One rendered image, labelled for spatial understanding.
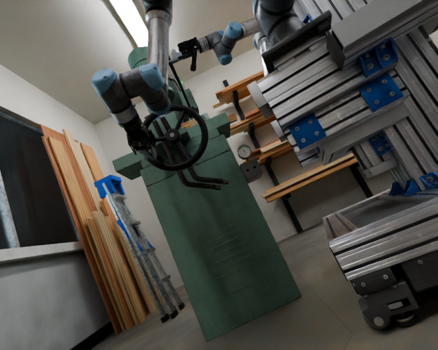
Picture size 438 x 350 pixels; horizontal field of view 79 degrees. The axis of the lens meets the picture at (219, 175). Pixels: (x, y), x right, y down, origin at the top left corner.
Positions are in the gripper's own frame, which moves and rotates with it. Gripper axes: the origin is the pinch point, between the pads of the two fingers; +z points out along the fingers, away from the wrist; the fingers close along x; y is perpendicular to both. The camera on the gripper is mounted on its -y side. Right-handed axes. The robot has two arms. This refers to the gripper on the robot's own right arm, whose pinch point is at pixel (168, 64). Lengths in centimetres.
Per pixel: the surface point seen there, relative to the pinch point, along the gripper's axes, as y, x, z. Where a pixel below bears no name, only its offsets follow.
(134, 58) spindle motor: 9.5, -4.8, 16.1
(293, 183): -164, -105, -84
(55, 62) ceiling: 51, -167, 102
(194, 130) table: -33.4, 34.6, 2.8
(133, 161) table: -35, 36, 35
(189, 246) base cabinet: -74, 62, 26
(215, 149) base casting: -44, 42, -3
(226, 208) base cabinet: -67, 57, 4
